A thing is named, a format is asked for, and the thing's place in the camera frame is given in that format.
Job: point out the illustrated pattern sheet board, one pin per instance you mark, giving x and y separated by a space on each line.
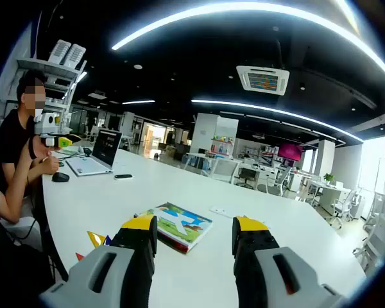
189 224

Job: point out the white stool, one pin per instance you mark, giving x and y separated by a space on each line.
22 231

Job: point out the white storage shelf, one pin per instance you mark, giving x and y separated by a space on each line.
62 83

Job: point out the large yellow triangle tangram piece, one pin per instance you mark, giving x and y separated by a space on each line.
96 239

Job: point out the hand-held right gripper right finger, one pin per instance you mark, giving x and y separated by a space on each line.
266 272

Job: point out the stack of white trays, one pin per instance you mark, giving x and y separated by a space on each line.
67 53

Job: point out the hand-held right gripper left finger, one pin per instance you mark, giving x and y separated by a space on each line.
99 276

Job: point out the dark blue triangle tangram piece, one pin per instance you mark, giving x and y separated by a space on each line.
107 240

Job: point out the long curved ceiling light strip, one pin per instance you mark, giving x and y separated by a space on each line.
244 6

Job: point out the red parallelogram tangram piece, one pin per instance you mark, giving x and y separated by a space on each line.
79 256

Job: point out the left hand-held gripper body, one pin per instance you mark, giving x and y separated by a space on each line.
48 123

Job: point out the white mesh office chair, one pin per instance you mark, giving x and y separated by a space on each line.
224 170

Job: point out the ceiling air conditioner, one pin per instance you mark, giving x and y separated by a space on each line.
263 80

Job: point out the silver laptop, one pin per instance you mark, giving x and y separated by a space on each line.
96 160

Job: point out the black computer mouse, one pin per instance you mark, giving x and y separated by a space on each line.
61 177

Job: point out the black smartphone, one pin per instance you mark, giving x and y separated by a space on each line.
123 176

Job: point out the pink display screen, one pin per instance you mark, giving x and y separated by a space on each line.
290 152

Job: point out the potted green plant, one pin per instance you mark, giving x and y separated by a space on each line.
329 178

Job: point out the black wristband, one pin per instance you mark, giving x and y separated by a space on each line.
32 147

